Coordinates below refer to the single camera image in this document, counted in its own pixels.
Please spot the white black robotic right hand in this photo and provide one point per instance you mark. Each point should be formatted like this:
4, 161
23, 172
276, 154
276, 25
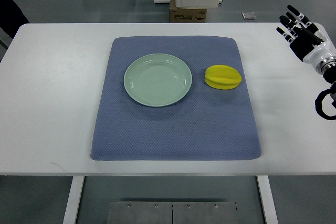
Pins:
307, 41

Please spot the yellow starfruit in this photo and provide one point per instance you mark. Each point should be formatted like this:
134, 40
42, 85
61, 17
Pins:
222, 77

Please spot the light green plate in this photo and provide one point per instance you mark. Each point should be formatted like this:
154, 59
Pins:
157, 80

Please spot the small grey floor square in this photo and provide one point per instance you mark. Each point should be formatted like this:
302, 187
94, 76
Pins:
249, 16

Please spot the blue textured mat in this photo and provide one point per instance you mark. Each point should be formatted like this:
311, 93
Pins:
206, 125

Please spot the brown cardboard box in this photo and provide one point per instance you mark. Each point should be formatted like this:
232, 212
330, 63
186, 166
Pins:
183, 15

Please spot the white right table leg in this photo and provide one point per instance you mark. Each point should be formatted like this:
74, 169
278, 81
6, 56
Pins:
267, 201

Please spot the white table leg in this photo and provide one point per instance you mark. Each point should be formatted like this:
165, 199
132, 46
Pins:
267, 201
74, 199

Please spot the white left table leg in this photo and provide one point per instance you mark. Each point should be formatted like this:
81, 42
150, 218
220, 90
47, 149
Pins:
74, 199

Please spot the dark clothed person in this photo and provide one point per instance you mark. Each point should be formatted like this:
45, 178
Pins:
12, 17

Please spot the grey metal base plate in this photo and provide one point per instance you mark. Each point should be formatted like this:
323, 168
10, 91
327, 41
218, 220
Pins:
172, 212

